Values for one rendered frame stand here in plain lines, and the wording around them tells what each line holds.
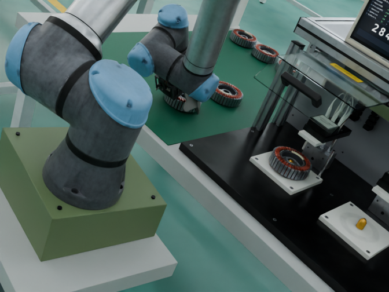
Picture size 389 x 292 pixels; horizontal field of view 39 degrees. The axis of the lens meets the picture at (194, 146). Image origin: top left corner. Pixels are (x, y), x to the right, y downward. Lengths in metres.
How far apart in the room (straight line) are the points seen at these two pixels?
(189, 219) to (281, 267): 1.25
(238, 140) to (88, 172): 0.67
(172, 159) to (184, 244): 0.97
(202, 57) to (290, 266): 0.50
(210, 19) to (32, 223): 0.54
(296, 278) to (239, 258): 1.17
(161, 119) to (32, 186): 0.61
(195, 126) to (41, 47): 0.70
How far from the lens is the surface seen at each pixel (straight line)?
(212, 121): 1.64
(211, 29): 1.20
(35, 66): 0.97
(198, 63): 1.26
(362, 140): 1.67
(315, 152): 1.59
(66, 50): 0.97
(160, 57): 1.33
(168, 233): 2.36
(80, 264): 1.05
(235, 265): 2.36
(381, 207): 1.53
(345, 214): 1.45
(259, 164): 1.46
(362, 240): 1.40
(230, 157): 1.46
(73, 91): 0.93
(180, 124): 1.55
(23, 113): 2.06
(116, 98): 0.89
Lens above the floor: 1.49
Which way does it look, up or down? 30 degrees down
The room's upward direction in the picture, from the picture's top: 22 degrees clockwise
